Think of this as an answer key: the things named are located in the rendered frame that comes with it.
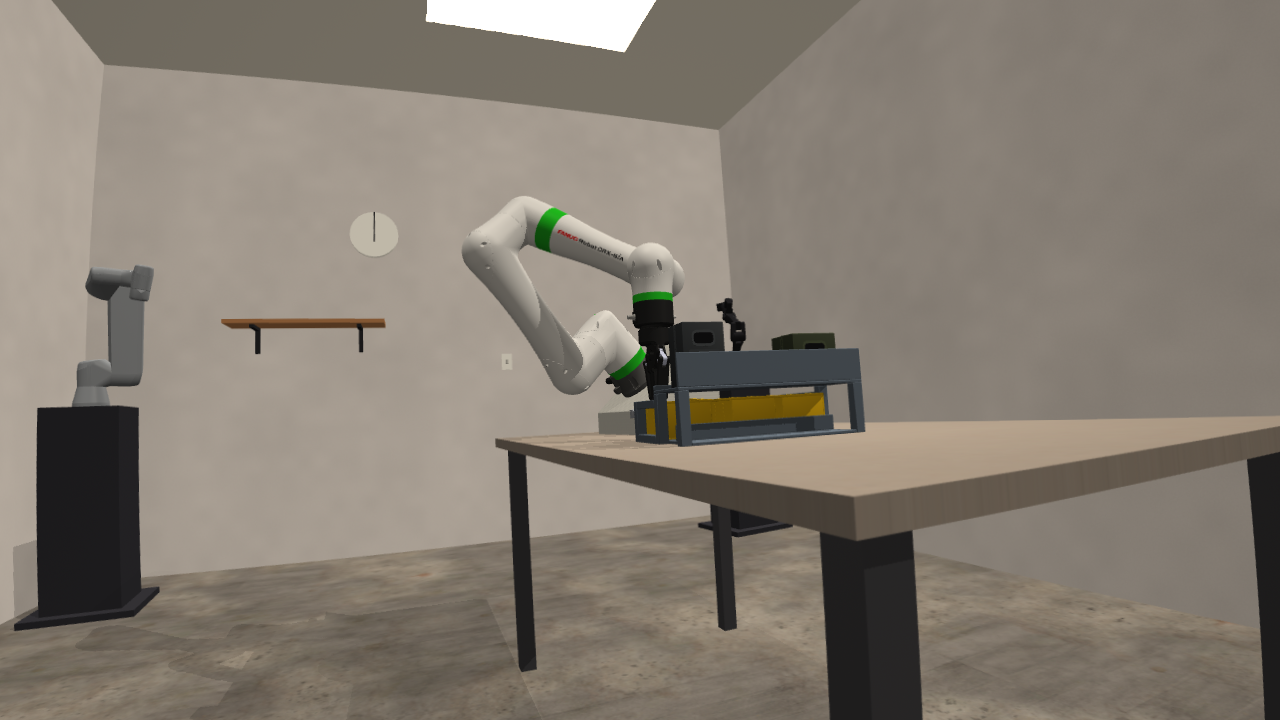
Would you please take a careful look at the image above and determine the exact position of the yellow bin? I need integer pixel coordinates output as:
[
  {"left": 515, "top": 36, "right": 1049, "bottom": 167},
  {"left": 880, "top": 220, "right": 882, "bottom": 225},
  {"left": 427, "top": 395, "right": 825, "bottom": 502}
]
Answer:
[
  {"left": 646, "top": 398, "right": 713, "bottom": 439},
  {"left": 776, "top": 393, "right": 826, "bottom": 418},
  {"left": 712, "top": 395, "right": 777, "bottom": 421}
]

